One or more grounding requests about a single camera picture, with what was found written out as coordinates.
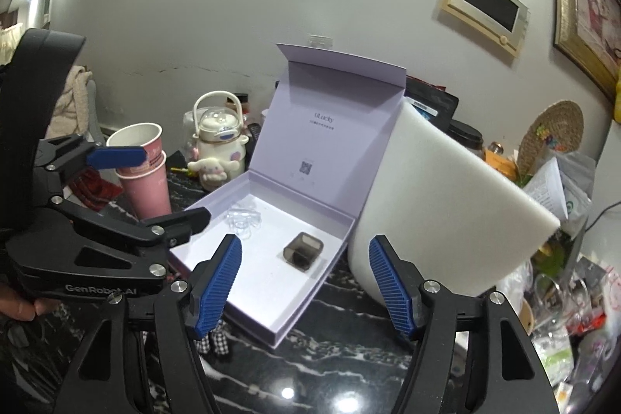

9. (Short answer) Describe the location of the beige fluffy coat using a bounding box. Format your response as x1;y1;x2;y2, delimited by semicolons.
46;65;101;139

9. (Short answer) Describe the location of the pink paper cup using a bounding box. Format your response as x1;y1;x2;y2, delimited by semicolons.
115;151;173;221
106;123;163;175

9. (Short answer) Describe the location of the transparent hair clip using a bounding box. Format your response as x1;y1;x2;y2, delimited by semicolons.
224;208;265;241

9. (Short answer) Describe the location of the white cartoon water bottle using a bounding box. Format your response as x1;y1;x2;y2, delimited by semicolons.
187;90;251;192

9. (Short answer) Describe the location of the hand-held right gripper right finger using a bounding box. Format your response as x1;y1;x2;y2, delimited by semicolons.
368;234;561;414

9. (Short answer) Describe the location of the white foam sheet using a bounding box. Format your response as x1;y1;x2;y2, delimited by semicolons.
347;96;562;298

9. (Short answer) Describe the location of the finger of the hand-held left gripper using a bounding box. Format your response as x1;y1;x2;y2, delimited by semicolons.
33;133;147;204
51;206;212;279

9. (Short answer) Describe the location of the green white packet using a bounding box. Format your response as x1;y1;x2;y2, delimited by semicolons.
558;152;595;236

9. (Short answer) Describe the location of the black lidded jar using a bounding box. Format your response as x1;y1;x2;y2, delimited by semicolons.
446;120;486;163

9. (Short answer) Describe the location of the red checked cloth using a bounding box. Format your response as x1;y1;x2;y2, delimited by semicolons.
68;169;123;214

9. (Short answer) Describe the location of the lavender gift box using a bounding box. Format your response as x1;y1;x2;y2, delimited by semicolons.
167;43;407;349

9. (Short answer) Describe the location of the gold framed picture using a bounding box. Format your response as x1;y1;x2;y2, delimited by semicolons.
543;0;621;104

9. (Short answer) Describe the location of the black box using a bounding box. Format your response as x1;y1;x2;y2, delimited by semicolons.
404;77;460;124

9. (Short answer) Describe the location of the smoky grey hair claw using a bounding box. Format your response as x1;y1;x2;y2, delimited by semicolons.
283;231;325;272

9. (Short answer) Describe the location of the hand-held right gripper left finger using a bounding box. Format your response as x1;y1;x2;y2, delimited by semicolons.
58;234;243;414

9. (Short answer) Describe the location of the clear glass mug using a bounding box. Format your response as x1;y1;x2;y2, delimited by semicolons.
531;273;591;338

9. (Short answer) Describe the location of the wall intercom panel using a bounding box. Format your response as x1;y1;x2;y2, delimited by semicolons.
441;0;529;61

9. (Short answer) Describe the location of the black white checked scrunchie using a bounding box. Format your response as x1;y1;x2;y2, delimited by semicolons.
196;321;232;357

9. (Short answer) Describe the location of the round woven mat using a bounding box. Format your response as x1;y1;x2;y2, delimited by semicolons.
515;100;585;187

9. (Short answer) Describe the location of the person's left hand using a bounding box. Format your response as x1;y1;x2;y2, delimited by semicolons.
0;282;60;324

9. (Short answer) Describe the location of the white paper leaflet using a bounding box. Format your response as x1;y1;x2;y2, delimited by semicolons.
523;157;569;222

